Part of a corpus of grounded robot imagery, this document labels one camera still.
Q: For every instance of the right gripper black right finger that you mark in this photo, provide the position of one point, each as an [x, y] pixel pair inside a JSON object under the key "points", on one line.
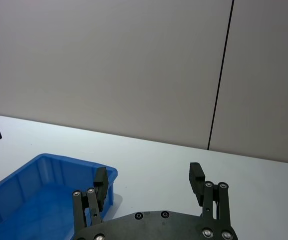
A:
{"points": [[196, 185]]}

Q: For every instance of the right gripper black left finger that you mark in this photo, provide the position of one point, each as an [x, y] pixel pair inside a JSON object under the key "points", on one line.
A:
{"points": [[93, 205]]}

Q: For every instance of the blue plastic bin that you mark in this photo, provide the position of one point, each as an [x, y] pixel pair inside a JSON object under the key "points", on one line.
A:
{"points": [[34, 200]]}

